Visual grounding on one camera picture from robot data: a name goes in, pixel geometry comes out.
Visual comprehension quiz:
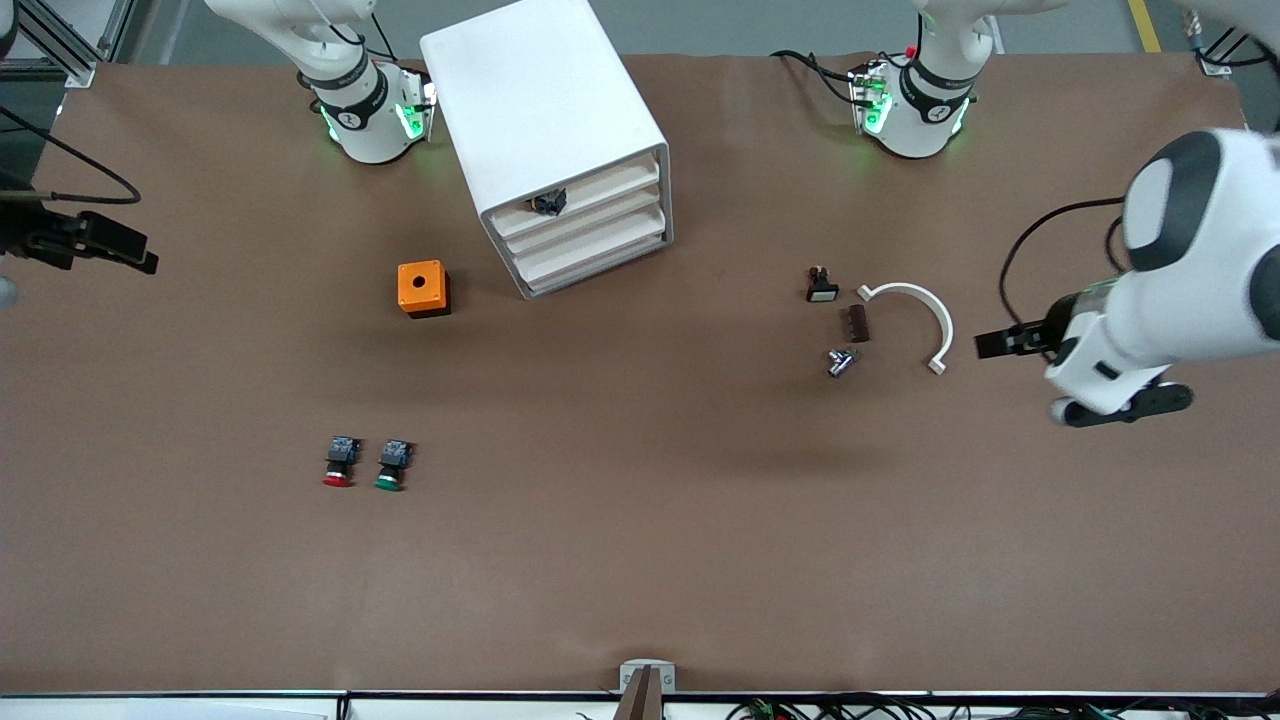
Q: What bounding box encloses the red mushroom push button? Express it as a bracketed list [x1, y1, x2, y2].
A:
[322, 435, 361, 489]

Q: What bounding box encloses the green mushroom push button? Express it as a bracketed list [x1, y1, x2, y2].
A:
[374, 438, 414, 493]

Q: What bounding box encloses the metal base connector plate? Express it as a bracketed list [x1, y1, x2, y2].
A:
[850, 60, 893, 136]
[398, 68, 438, 141]

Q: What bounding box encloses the orange box with hole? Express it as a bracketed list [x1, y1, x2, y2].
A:
[397, 260, 452, 320]

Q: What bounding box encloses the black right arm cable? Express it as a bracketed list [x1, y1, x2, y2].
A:
[0, 105, 143, 206]

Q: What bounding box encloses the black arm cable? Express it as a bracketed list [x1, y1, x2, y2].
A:
[0, 105, 143, 206]
[1000, 198, 1136, 336]

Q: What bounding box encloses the white curved plastic bracket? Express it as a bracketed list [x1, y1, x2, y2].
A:
[857, 282, 955, 376]

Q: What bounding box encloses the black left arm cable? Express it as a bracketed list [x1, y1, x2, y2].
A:
[1000, 198, 1136, 336]

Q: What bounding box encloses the aluminium frame profile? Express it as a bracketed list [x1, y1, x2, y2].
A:
[1185, 20, 1280, 77]
[0, 0, 103, 87]

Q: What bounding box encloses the black base cable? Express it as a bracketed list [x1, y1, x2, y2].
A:
[330, 10, 403, 66]
[770, 48, 863, 103]

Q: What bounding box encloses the black cable bundle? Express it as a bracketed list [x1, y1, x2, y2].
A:
[730, 693, 1280, 720]

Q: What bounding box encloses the white table edge rail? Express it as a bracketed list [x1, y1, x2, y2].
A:
[0, 690, 1280, 720]

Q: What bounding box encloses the grey metal mount bracket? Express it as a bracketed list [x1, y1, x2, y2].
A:
[619, 659, 677, 694]

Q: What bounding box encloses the brown tapered post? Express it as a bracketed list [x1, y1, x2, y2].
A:
[614, 667, 667, 720]

